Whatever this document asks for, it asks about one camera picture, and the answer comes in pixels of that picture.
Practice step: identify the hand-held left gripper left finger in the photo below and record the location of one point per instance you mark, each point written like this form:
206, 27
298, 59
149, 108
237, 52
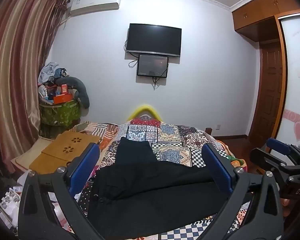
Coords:
90, 160

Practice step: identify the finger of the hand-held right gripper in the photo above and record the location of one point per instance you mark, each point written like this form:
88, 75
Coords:
267, 161
278, 146

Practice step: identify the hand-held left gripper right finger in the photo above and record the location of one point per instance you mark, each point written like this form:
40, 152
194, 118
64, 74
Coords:
216, 165

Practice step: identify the black pants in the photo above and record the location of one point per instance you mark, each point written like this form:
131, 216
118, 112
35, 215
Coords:
140, 192

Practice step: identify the bamboo lap desk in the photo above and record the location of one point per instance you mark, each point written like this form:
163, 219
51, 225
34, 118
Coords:
65, 145

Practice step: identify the orange striped blanket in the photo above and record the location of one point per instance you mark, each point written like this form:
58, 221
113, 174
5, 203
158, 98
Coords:
100, 127

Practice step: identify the brown wooden door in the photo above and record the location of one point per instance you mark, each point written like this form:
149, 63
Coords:
270, 92

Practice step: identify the green floral storage basket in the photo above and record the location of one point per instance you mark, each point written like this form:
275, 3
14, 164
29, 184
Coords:
62, 112

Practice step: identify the patchwork printed blanket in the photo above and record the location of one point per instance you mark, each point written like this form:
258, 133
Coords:
170, 135

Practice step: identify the orange box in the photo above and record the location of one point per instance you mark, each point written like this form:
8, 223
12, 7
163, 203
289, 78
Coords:
62, 98

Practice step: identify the white wardrobe door pink hearts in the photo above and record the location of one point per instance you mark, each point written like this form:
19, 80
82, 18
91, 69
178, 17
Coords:
295, 80

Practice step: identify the small red box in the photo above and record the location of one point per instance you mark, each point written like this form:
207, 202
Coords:
64, 89

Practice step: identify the yellow headboard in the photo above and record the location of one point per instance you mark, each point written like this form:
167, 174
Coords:
145, 108

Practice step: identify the pile of white packets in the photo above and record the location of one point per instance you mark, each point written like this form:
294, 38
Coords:
10, 202

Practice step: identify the pile of grey-blue clothes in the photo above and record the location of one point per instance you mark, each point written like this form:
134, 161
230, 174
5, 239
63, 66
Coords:
48, 71

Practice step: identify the striped red beige curtain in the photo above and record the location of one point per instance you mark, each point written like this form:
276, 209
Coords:
15, 67

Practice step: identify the wooden overhead cabinet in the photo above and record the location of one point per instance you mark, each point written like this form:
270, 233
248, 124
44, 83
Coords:
260, 12

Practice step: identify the white air conditioner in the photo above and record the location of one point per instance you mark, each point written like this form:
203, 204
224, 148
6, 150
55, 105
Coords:
95, 3

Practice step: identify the white wall socket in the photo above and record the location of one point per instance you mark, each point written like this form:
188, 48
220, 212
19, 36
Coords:
218, 126

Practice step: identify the small black wall monitor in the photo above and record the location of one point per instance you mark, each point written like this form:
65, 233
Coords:
152, 65

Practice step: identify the black wall television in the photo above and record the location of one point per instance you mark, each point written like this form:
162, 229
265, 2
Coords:
153, 38

